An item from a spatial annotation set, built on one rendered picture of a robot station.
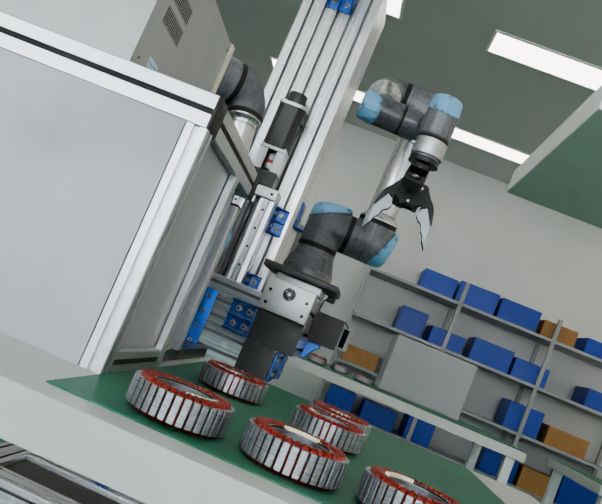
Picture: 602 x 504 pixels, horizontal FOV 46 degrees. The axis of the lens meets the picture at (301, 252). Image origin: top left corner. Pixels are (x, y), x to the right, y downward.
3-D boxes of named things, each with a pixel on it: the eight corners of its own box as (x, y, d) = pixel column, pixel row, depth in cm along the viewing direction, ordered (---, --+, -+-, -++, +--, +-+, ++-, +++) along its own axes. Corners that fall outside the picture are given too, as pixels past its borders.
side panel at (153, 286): (141, 360, 112) (222, 174, 115) (158, 367, 112) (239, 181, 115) (77, 365, 84) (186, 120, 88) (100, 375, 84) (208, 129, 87)
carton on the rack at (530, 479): (507, 479, 751) (514, 460, 753) (539, 493, 747) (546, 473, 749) (515, 486, 711) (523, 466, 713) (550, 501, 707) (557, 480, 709)
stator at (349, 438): (346, 445, 111) (355, 422, 111) (367, 464, 100) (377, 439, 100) (281, 419, 109) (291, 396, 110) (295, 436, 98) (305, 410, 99)
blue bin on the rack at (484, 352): (460, 357, 769) (468, 337, 771) (497, 372, 765) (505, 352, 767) (467, 358, 727) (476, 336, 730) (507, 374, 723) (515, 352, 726)
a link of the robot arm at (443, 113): (459, 111, 168) (469, 100, 160) (442, 153, 167) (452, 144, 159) (428, 98, 168) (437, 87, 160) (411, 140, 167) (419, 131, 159)
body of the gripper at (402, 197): (419, 218, 166) (438, 171, 167) (422, 210, 157) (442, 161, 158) (388, 206, 166) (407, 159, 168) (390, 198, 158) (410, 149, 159)
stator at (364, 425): (307, 416, 127) (315, 397, 127) (365, 442, 125) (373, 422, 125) (299, 421, 116) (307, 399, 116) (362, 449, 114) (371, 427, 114)
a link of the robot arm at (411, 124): (403, 112, 179) (412, 99, 168) (444, 129, 179) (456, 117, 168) (392, 140, 178) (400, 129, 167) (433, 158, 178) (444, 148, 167)
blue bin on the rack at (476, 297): (448, 303, 778) (456, 284, 780) (485, 317, 773) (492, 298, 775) (454, 300, 736) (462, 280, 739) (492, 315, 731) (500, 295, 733)
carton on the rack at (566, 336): (529, 335, 769) (535, 321, 770) (561, 348, 765) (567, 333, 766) (539, 334, 729) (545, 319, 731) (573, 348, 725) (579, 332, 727)
